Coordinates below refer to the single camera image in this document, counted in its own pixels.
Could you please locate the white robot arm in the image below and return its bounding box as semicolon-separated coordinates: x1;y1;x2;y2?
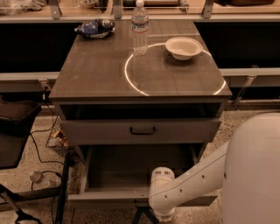
149;113;280;224

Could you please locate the grey drawer cabinet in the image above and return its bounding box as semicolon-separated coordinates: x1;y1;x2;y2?
50;20;231;158

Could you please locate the white paper bowl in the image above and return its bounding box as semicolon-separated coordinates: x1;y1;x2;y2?
165;37;203;60

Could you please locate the clear plastic water bottle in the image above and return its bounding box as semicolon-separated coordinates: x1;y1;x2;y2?
131;0;149;56

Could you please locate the blue chip bag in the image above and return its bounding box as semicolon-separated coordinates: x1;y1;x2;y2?
74;18;115;39

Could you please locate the black office chair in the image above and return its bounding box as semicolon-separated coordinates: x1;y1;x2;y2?
0;96;41;170

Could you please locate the black metal stand leg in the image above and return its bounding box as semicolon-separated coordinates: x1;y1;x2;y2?
0;154;72;224

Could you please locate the closed top drawer with handle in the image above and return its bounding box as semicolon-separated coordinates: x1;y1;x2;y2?
61;118;221;145

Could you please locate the wire basket with items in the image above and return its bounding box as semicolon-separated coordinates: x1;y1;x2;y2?
45;116;69;157

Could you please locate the black power cable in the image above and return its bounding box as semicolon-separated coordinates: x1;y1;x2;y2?
29;84;66;182

